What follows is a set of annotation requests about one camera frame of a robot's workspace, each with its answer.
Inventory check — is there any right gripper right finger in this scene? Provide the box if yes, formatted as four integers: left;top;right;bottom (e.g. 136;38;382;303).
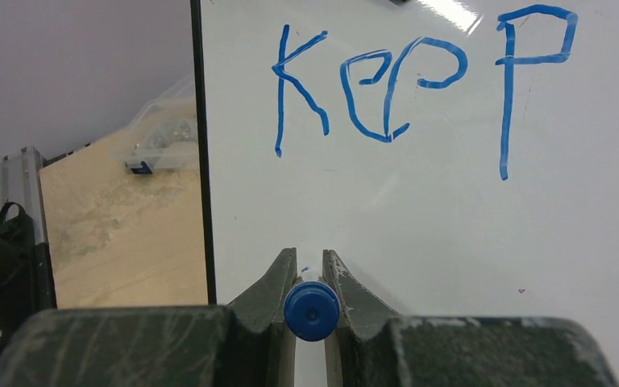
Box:
322;250;618;386

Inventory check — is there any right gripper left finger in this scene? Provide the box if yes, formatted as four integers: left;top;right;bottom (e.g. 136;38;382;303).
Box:
0;248;297;386

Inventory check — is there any blue whiteboard marker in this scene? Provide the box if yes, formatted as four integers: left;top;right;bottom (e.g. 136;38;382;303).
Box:
283;267;341;342

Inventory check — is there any white whiteboard black frame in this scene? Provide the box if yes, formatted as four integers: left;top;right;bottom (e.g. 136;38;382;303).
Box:
191;1;619;380

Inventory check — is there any clear plastic bag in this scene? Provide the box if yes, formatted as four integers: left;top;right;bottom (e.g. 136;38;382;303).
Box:
111;75;199;175

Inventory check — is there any aluminium frame rail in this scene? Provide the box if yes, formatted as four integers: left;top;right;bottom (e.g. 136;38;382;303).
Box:
0;146;48;243

